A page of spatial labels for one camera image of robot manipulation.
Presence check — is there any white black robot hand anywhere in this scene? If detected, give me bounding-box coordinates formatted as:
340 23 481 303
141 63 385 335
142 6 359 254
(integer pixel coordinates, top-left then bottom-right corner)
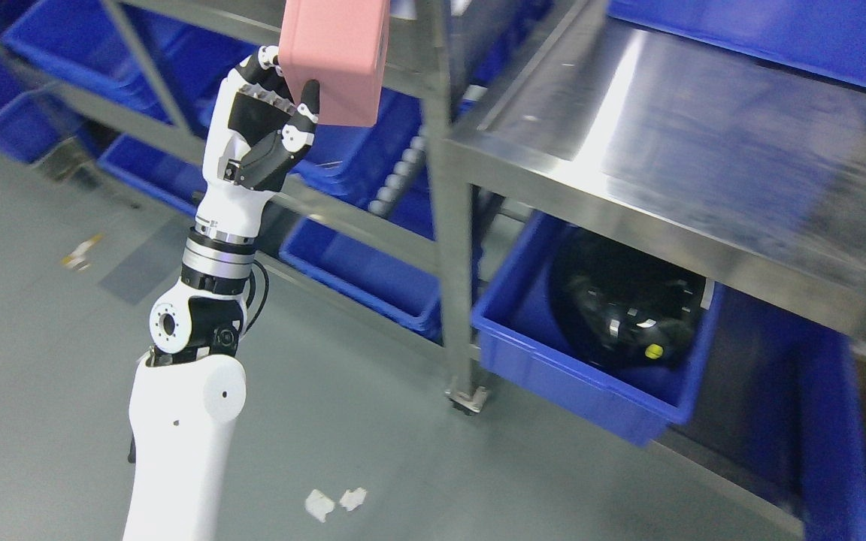
195 45 320 242

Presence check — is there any pink plastic storage box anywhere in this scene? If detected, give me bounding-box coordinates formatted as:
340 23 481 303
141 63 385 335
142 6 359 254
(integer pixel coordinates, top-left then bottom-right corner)
278 1 389 127

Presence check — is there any white robot forearm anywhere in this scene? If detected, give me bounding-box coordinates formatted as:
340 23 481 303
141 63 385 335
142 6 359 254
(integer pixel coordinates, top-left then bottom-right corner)
123 225 256 540

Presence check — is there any steel shelf rack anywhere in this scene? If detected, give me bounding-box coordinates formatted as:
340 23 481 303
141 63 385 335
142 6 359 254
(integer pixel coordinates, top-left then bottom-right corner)
0 1 439 275

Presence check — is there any white paper scrap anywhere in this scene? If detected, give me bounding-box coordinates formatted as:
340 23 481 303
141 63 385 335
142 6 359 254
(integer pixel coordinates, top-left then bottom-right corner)
304 488 337 524
339 487 370 512

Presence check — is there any black helmet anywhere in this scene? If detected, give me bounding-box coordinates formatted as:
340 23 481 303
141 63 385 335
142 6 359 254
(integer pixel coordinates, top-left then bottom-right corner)
547 228 714 370

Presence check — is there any blue bin with helmet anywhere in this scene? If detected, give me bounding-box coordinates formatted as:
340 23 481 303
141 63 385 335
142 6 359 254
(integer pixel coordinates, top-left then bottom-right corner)
471 211 726 446

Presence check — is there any stainless steel table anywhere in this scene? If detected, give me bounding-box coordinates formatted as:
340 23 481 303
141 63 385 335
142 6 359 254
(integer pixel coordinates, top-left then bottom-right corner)
446 2 866 540

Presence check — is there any blue bin on table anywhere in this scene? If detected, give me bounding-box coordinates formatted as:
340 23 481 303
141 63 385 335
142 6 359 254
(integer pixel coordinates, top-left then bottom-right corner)
606 1 866 88

